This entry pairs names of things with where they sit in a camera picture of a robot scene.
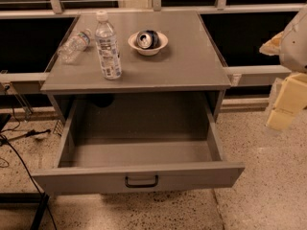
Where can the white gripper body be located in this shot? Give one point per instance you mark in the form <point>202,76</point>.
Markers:
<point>295,50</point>

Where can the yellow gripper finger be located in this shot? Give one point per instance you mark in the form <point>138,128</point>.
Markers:
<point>292,98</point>
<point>272,46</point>

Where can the clear plastic water bottle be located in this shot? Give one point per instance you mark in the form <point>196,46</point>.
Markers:
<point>107,47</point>

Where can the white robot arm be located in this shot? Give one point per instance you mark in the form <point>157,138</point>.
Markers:
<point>302,16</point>

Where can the open grey top drawer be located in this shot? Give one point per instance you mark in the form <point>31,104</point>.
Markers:
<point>90,163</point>

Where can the lying clear plastic bottle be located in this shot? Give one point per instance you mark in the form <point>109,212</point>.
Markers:
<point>74,46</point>

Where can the white ceramic bowl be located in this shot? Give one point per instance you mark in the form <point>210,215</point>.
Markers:
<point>162,43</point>

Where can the crushed dark soda can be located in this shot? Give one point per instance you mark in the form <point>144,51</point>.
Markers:
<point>147,39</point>

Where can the grey metal cabinet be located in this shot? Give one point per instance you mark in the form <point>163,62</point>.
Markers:
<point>179,90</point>

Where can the metal window railing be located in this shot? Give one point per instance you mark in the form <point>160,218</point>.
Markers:
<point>37,9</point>

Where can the black stand base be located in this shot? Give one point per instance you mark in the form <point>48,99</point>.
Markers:
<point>28,199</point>

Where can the black drawer handle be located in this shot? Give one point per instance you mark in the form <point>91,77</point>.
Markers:
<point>141,182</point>

